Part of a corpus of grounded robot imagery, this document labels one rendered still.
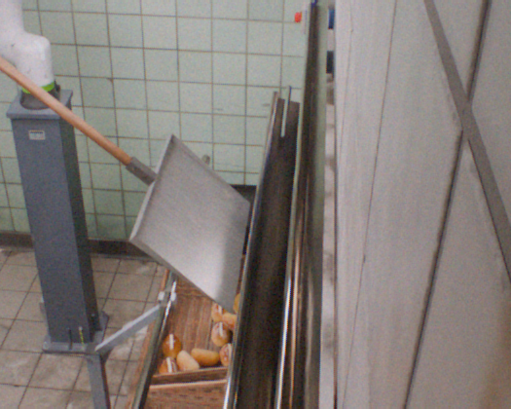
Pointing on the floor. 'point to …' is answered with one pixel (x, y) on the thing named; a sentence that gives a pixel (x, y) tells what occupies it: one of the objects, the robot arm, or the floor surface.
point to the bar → (96, 353)
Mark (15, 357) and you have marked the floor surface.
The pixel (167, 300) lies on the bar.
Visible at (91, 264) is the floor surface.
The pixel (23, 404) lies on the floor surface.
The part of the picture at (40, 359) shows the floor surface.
